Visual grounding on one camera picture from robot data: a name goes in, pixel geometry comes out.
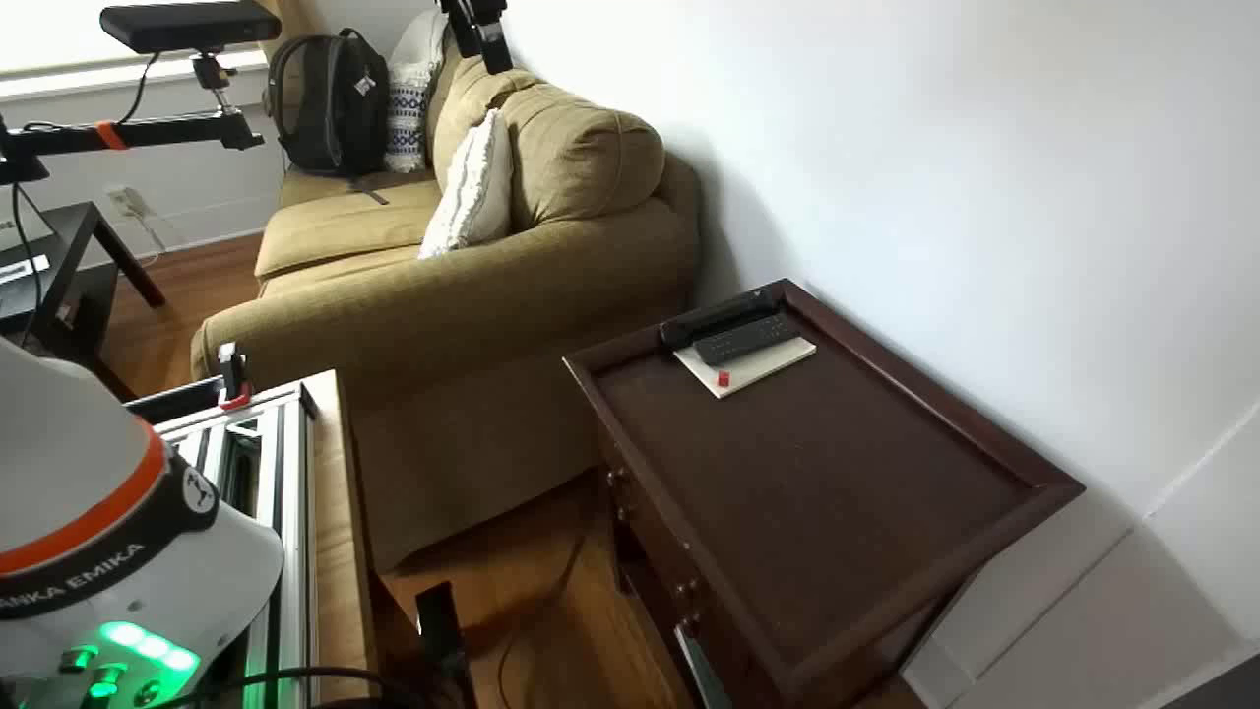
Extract black backpack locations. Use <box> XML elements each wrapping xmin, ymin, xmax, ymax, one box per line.
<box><xmin>263</xmin><ymin>29</ymin><xmax>392</xmax><ymax>180</ymax></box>

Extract olive fabric sofa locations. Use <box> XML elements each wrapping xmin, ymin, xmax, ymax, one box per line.
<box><xmin>185</xmin><ymin>54</ymin><xmax>703</xmax><ymax>573</ymax></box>

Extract white throw pillow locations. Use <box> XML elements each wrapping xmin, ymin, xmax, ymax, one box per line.
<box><xmin>414</xmin><ymin>108</ymin><xmax>521</xmax><ymax>263</ymax></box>

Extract silver drawer handle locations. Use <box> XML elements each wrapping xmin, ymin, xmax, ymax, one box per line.
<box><xmin>670</xmin><ymin>620</ymin><xmax>733</xmax><ymax>709</ymax></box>

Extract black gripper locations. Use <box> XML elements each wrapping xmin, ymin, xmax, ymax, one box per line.
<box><xmin>442</xmin><ymin>0</ymin><xmax>517</xmax><ymax>78</ymax></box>

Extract white wall outlet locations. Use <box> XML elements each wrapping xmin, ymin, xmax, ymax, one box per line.
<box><xmin>101</xmin><ymin>187</ymin><xmax>156</xmax><ymax>227</ymax></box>

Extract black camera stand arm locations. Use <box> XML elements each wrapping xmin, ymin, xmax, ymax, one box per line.
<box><xmin>0</xmin><ymin>50</ymin><xmax>267</xmax><ymax>189</ymax></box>

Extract black and red clamp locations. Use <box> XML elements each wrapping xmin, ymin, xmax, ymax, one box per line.
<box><xmin>212</xmin><ymin>338</ymin><xmax>254</xmax><ymax>415</ymax></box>

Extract black camera on stand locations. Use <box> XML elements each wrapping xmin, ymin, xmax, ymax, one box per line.
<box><xmin>98</xmin><ymin>0</ymin><xmax>282</xmax><ymax>61</ymax></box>

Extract white patterned bag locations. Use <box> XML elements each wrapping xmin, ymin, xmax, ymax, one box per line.
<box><xmin>383</xmin><ymin>10</ymin><xmax>454</xmax><ymax>180</ymax></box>

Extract light wooden board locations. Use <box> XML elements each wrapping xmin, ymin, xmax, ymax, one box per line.
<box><xmin>300</xmin><ymin>367</ymin><xmax>384</xmax><ymax>709</ymax></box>

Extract thin black floor cable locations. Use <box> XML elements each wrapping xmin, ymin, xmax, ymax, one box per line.
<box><xmin>486</xmin><ymin>522</ymin><xmax>597</xmax><ymax>709</ymax></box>

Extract long black remote control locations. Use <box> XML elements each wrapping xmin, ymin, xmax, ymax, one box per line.
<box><xmin>652</xmin><ymin>288</ymin><xmax>779</xmax><ymax>352</ymax></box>

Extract dark brown wooden table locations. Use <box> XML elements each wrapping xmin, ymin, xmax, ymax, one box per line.
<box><xmin>559</xmin><ymin>277</ymin><xmax>1085</xmax><ymax>709</ymax></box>

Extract wide black remote control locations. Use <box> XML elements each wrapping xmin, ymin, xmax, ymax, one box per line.
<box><xmin>687</xmin><ymin>309</ymin><xmax>807</xmax><ymax>373</ymax></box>

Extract black side table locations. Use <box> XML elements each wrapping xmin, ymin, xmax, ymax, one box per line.
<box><xmin>0</xmin><ymin>197</ymin><xmax>174</xmax><ymax>403</ymax></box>

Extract white paper pad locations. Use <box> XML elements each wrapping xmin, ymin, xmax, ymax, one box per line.
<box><xmin>670</xmin><ymin>332</ymin><xmax>819</xmax><ymax>403</ymax></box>

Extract black block on floor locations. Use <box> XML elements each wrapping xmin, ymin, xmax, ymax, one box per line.
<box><xmin>414</xmin><ymin>578</ymin><xmax>475</xmax><ymax>709</ymax></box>

